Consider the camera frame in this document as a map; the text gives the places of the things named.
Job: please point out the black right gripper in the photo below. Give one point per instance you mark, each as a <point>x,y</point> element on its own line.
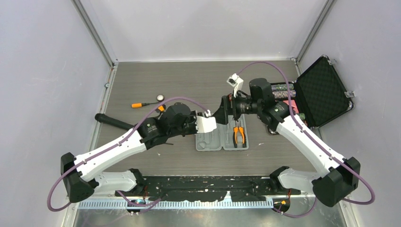
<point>226,108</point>

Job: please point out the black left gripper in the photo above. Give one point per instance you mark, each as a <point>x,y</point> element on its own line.
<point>193,117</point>

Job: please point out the orange black pliers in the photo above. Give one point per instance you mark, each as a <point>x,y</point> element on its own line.
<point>239,138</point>

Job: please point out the small round silver disc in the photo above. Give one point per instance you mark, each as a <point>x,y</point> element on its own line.
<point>160,98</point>

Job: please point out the grey plastic tool case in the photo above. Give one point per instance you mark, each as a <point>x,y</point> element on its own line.
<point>220,138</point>

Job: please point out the small orange screwdriver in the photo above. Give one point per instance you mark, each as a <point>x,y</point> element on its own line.
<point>139,105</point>

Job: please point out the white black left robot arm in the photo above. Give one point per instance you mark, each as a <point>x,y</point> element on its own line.
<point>85,175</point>

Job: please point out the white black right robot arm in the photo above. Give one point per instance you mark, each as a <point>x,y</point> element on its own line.
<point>335,176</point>

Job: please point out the red card deck with triangle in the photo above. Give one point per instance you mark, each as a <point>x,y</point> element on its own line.
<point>292,105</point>

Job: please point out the black aluminium poker chip case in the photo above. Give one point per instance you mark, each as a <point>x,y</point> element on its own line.
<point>318,93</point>

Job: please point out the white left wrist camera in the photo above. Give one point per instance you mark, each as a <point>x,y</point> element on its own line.
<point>205,122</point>

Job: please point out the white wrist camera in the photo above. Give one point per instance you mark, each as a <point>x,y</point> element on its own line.
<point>205,122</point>
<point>236,82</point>

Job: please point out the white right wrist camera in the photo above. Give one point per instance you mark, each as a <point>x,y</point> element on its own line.
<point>236,82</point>

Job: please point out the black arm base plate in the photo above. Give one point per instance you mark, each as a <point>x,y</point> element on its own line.
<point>209,188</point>

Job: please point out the black orange-tipped tool handle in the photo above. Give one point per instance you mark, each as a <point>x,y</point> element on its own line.
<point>102,118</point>

